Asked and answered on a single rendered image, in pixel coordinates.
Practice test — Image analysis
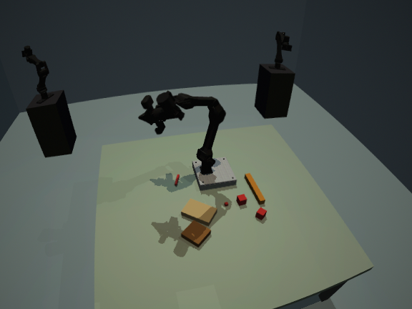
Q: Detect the orange long flat bar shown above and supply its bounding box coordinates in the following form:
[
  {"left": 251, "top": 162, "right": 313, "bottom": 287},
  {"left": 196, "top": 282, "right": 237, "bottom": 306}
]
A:
[{"left": 245, "top": 173, "right": 265, "bottom": 205}]

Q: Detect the red cube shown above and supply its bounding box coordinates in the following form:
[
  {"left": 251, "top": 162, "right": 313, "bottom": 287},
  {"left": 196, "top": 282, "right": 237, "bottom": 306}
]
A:
[
  {"left": 255, "top": 207, "right": 267, "bottom": 220},
  {"left": 236, "top": 194, "right": 247, "bottom": 205}
]

